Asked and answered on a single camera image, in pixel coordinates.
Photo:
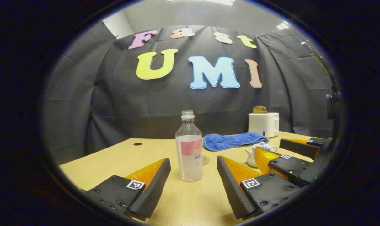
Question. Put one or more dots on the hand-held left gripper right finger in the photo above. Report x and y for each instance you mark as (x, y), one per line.
(232, 188)

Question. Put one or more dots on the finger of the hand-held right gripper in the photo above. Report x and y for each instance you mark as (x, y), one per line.
(287, 168)
(298, 148)

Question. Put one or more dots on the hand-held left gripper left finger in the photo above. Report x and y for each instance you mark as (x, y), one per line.
(155, 188)

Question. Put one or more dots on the white teacup blue print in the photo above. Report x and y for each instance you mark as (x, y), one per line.
(251, 160)

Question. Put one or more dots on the round brown coaster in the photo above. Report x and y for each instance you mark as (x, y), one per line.
(206, 160)

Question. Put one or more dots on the clear water bottle pink label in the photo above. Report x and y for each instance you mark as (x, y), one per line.
(190, 163)

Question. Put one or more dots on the white toaster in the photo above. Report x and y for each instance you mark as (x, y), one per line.
(262, 124)

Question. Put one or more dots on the blue towel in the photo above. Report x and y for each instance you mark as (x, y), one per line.
(227, 141)

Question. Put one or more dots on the brown toast slice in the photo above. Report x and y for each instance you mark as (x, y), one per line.
(259, 110)

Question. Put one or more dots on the black backdrop cloth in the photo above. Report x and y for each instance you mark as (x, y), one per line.
(146, 103)

